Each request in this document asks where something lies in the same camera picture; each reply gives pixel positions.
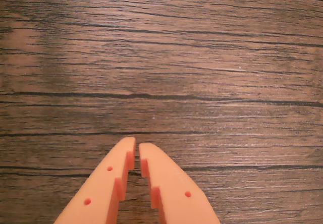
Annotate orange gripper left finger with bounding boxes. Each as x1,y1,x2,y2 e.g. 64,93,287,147
53,137,136,224

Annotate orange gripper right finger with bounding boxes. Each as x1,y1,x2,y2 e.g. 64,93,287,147
139,142,221,224

